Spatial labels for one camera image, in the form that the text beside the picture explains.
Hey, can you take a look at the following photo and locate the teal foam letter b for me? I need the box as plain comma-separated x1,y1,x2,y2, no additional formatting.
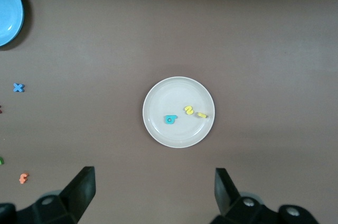
163,114,178,125

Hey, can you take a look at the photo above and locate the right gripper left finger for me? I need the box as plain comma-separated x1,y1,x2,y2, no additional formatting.
0,166,96,224

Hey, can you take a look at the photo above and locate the beige brown plate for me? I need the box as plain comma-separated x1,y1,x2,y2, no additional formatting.
142,76,215,149

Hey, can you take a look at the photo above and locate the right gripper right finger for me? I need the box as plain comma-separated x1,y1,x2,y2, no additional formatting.
213,167,317,224

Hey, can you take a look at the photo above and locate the brown table cover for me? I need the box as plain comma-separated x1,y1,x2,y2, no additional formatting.
0,0,338,224

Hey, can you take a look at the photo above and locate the blue plate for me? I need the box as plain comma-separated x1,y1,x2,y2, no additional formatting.
0,0,25,47

